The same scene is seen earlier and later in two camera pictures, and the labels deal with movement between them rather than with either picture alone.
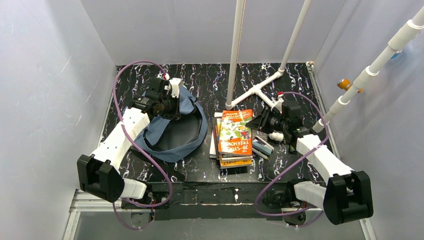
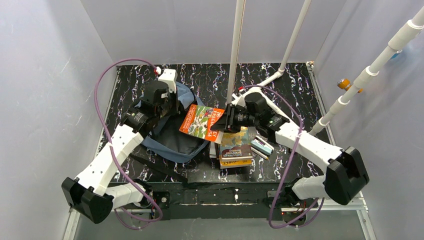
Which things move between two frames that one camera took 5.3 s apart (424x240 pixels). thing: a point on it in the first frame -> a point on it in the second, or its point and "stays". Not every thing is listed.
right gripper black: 262,120 -> 232,117
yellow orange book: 227,163 stays
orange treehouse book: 235,137 -> 198,121
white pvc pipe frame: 397,42 stays
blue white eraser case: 262,145 stays
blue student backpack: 175,139 stays
